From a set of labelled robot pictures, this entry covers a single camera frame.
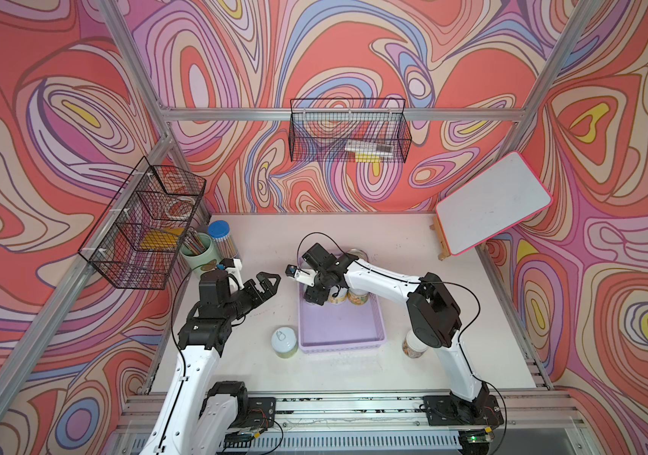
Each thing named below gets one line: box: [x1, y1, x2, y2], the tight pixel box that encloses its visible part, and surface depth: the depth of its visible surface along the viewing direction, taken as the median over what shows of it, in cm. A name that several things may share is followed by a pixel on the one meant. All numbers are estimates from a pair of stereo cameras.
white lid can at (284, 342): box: [270, 326, 299, 360], surface depth 82 cm
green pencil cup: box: [179, 232, 223, 277], surface depth 93 cm
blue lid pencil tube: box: [207, 219, 237, 260], surface depth 93 cm
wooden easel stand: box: [429, 215, 452, 261], surface depth 107 cm
